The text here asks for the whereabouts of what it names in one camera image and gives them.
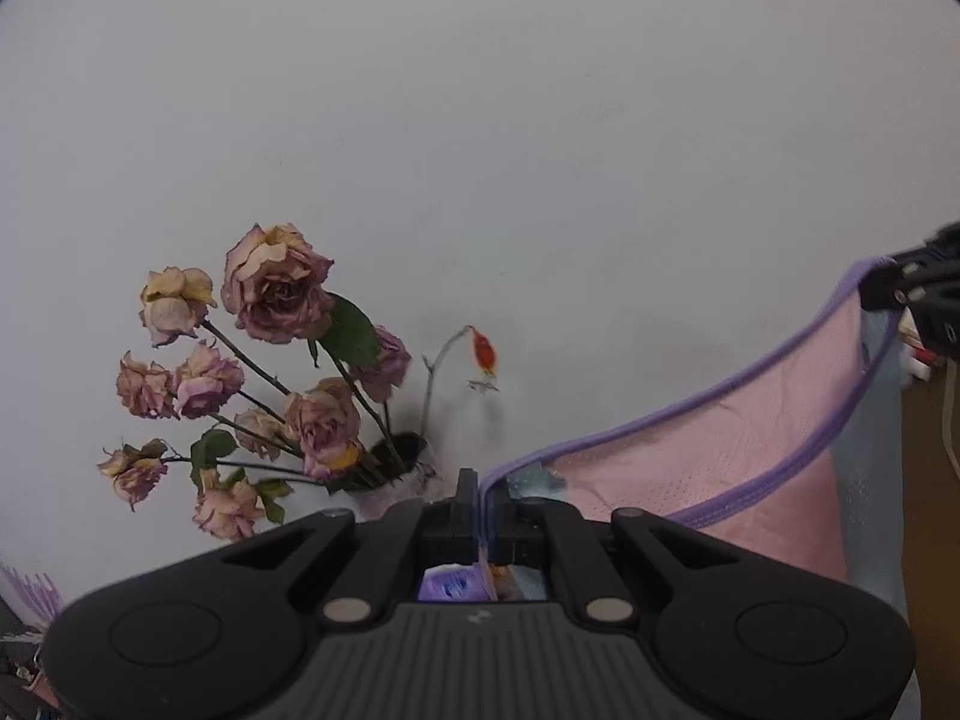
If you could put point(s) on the pink blue mesh garment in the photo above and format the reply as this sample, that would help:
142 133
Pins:
720 465

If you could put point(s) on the dried pink rose bouquet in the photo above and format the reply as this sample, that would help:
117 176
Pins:
277 292

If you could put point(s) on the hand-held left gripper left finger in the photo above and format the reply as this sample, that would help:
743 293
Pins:
461 525

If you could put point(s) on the purple tissue pack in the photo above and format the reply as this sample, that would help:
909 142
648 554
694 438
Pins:
450 585

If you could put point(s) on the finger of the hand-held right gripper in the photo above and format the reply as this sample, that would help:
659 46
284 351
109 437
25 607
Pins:
937 322
885 289

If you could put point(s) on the purple striped cloth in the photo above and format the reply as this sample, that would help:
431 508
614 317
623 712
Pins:
30 596

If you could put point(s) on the white purple vase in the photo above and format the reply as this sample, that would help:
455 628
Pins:
401 484

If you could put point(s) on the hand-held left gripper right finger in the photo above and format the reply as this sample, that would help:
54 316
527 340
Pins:
517 532

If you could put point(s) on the dried stem with red bud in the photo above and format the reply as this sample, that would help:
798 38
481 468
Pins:
484 351

